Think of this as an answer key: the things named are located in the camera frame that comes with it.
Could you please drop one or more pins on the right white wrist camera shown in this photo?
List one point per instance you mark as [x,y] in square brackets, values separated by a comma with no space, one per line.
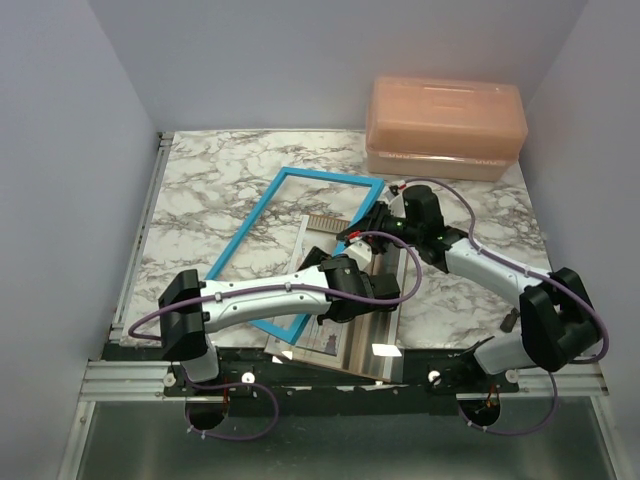
[394,199]

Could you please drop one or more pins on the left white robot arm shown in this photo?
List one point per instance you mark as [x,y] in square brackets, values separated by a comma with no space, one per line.
[191,309]

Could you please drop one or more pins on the orange translucent plastic box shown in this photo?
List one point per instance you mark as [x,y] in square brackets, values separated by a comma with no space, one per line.
[447,129]

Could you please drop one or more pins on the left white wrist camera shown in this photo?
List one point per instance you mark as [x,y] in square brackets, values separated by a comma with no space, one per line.
[357,249]

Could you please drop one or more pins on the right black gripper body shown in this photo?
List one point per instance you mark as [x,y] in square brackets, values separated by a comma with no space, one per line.
[397,228]

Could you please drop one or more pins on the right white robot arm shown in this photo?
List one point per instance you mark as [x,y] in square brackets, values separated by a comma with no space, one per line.
[558,323]

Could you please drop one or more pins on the glossy plant photo board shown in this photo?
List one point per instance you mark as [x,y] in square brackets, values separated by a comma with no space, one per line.
[344,347]

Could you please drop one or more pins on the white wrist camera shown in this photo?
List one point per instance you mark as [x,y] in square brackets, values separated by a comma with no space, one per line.
[357,249]
[394,199]

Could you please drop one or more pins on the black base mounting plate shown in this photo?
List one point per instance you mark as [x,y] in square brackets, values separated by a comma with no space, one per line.
[424,382]

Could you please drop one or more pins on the aluminium rail frame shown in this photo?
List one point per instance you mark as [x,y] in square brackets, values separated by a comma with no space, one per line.
[126,429]

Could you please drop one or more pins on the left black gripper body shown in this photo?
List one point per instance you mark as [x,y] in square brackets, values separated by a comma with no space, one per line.
[335,319]

